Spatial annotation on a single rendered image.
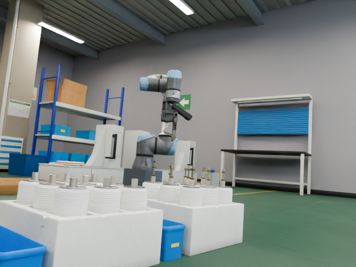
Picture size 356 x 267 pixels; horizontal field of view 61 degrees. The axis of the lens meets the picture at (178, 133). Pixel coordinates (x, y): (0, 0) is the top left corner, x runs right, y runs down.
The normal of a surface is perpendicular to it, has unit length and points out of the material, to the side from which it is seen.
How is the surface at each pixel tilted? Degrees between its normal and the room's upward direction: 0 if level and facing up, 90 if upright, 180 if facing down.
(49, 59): 90
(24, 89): 90
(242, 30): 90
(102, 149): 90
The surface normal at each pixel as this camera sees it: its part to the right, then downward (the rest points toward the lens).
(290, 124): -0.56, -0.13
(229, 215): 0.74, -0.02
